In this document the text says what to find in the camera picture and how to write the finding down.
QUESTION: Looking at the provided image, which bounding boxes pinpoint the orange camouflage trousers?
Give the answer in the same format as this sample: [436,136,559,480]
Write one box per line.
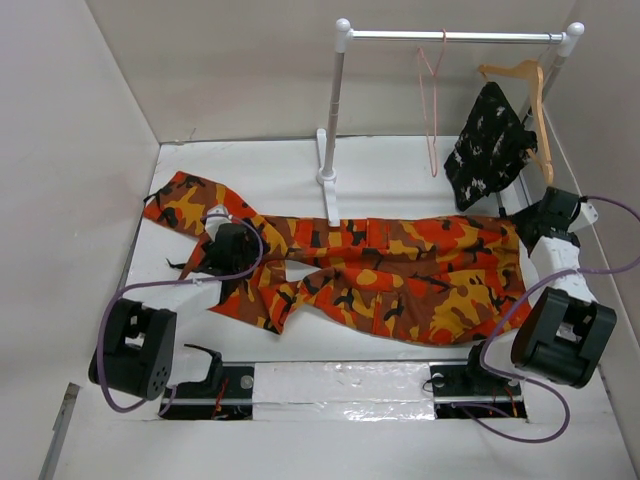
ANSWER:
[143,172,531,346]

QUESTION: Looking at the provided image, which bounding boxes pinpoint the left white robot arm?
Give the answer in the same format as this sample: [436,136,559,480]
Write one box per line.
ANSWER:
[88,217,265,413]

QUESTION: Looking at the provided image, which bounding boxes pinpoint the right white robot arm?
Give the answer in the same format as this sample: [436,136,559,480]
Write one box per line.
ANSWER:
[511,187,617,388]

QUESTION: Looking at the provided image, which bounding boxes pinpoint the wooden clothes hanger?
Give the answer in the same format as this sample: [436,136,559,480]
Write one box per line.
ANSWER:
[477,60,554,186]

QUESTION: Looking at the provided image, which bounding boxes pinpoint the black white patterned garment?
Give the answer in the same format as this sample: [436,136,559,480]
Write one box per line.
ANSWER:
[444,82,537,211]

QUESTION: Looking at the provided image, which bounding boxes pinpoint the white metal clothes rack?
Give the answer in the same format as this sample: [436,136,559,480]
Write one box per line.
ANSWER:
[316,18,585,227]

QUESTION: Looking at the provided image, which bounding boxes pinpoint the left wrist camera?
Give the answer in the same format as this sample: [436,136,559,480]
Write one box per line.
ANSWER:
[203,204,232,240]

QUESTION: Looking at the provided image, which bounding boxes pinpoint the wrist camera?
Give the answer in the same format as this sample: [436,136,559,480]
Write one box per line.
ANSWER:
[570,199,599,232]
[203,204,232,240]

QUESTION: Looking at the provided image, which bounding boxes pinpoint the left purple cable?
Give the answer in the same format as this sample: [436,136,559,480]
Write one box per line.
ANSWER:
[97,214,265,414]

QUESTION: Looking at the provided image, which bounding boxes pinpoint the purple cable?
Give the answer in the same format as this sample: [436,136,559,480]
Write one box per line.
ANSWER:
[462,196,640,444]
[97,214,265,414]

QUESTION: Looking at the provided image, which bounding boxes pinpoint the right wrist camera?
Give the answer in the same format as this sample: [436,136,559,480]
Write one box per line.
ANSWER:
[570,199,599,232]

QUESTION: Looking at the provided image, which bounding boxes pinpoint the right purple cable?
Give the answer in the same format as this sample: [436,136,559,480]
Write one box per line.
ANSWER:
[462,196,640,444]

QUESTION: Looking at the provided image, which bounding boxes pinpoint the pink wire hanger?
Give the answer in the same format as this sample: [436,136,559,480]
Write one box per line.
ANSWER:
[415,28,448,178]

